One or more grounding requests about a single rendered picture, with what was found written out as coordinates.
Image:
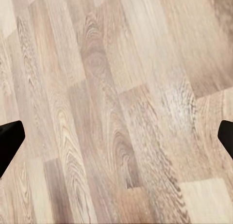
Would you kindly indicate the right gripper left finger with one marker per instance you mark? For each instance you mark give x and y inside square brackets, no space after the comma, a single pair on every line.
[11,137]

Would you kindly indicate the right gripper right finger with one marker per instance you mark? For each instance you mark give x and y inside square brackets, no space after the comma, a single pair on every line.
[225,135]

